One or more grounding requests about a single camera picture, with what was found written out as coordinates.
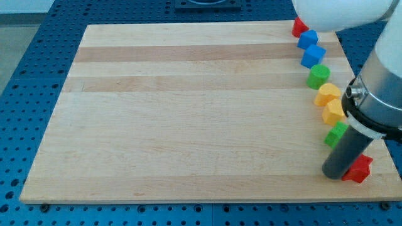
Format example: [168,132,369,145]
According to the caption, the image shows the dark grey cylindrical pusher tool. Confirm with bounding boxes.
[322,126,374,180]

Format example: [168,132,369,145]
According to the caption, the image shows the red star block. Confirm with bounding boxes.
[341,154,373,183]

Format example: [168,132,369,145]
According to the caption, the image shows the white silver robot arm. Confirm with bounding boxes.
[292,0,401,180]

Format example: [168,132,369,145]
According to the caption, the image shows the green star block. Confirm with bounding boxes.
[324,121,348,148]

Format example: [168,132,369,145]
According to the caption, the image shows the yellow pentagon block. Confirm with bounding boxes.
[322,99,345,126]

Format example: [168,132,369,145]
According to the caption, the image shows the yellow heart block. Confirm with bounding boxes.
[313,83,341,107]

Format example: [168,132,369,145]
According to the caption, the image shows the green cylinder block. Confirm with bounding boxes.
[306,64,330,90]

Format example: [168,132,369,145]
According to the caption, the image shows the blue cube block lower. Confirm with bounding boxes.
[301,45,327,68]

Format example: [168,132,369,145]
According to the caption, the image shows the blue cube block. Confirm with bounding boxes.
[297,30,318,50]
[301,45,327,68]

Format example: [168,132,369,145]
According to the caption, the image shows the blue cube block upper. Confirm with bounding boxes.
[297,30,318,50]

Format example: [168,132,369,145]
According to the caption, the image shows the red block at top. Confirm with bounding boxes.
[291,17,310,38]

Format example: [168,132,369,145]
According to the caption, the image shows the light wooden board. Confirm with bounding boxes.
[20,20,401,204]

